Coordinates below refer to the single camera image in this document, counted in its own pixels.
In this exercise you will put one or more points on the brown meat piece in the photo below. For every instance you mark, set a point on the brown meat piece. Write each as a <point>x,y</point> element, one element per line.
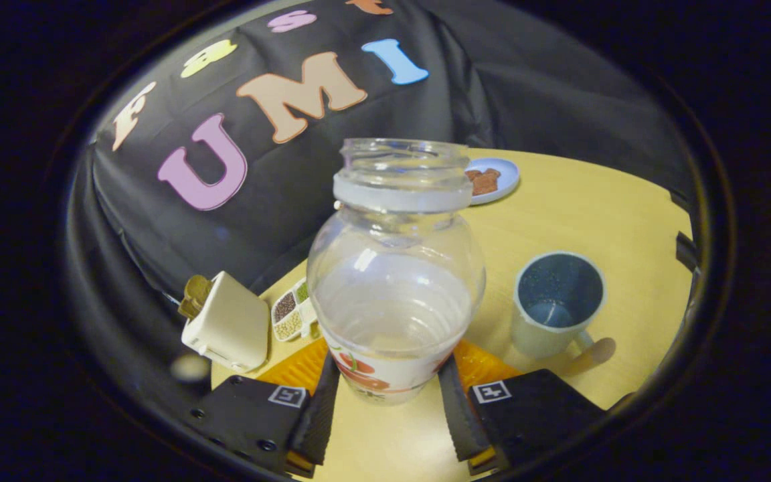
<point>488,184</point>
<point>472,175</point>

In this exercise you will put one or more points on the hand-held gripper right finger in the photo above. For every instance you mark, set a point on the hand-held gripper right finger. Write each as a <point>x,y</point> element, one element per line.
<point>459,422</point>

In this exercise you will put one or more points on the light blue plate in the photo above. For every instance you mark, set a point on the light blue plate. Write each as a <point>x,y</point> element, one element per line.
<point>509,175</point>

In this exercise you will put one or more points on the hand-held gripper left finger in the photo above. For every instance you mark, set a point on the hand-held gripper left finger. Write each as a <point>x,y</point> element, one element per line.
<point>318,422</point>

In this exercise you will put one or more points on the brown bread slice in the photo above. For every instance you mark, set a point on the brown bread slice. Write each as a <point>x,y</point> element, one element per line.
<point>195,294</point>

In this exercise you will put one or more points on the white cup blue inside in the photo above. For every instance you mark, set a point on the white cup blue inside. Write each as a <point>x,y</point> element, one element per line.
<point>533,341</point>

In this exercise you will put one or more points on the wooden table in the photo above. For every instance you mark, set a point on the wooden table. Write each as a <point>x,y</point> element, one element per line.
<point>593,214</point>

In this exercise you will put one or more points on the white divided grain dish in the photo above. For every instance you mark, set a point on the white divided grain dish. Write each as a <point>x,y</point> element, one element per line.
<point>288,314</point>

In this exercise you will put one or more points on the clear juice bottle red label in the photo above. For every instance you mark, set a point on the clear juice bottle red label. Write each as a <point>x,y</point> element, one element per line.
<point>392,301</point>

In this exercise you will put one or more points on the black backdrop cloth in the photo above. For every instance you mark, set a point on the black backdrop cloth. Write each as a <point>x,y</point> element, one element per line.
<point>292,201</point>

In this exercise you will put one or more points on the white toaster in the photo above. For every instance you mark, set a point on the white toaster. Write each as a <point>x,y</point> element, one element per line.
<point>231,328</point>

